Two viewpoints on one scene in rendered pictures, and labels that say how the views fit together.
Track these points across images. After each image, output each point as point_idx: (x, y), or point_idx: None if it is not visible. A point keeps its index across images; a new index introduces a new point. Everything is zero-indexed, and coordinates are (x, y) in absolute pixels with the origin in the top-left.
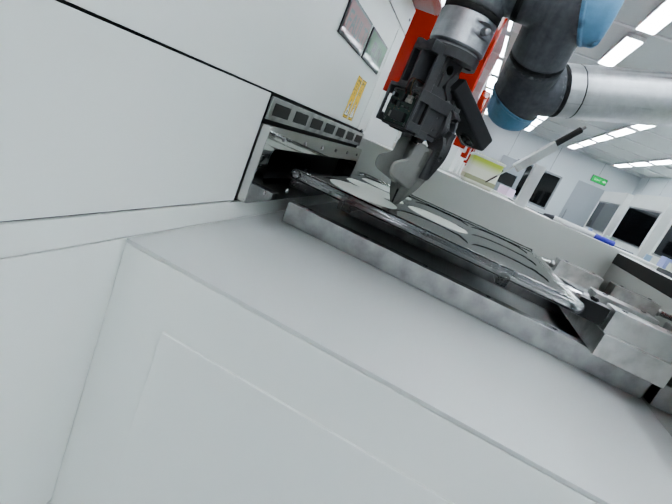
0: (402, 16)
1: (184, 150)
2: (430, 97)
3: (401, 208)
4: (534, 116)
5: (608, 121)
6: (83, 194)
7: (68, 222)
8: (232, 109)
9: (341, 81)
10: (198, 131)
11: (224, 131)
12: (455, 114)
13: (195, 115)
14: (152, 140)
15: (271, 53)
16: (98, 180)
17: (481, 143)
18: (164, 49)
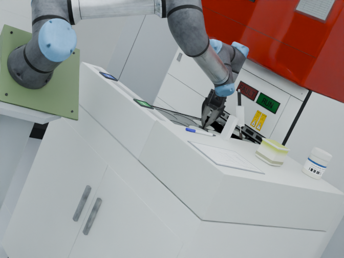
0: (290, 91)
1: (188, 105)
2: (210, 90)
3: (198, 125)
4: (215, 86)
5: (205, 73)
6: (173, 104)
7: (171, 108)
8: (198, 101)
9: (244, 108)
10: (191, 103)
11: (196, 105)
12: (210, 92)
13: (191, 99)
14: (183, 101)
15: (209, 91)
16: (175, 103)
17: (210, 100)
18: (187, 86)
